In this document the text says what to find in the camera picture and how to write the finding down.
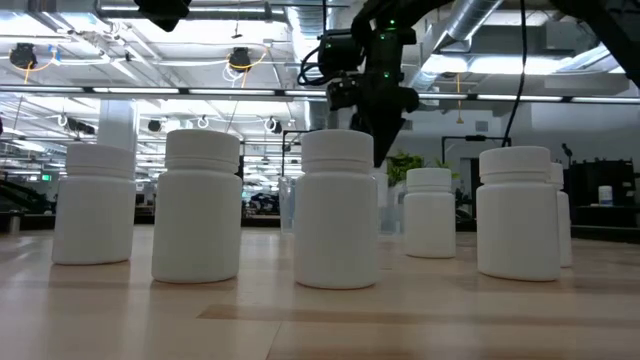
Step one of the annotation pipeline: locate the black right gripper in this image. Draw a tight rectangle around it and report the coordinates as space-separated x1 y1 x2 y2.
349 28 420 169

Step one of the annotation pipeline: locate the clear plastic basket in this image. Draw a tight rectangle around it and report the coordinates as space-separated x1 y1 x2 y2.
278 174 417 236

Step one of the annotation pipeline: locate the green plant in white pot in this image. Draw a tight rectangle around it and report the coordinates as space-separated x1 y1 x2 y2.
387 149 461 211

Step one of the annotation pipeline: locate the long ceiling light strip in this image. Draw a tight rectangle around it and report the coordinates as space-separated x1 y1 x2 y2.
0 85 640 105

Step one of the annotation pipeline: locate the white building column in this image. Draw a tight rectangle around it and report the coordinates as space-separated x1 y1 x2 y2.
97 98 139 151

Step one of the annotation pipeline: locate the black partition panel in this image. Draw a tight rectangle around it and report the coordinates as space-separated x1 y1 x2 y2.
569 158 637 226

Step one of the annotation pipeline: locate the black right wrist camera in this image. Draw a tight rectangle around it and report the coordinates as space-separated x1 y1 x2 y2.
327 77 362 112

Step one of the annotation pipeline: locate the black ceiling cable reel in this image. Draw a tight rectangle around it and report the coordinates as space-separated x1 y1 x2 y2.
9 42 39 70
228 46 253 73

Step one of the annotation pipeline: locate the silver ventilation duct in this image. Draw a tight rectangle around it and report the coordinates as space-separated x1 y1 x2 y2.
407 0 506 94
287 0 346 131

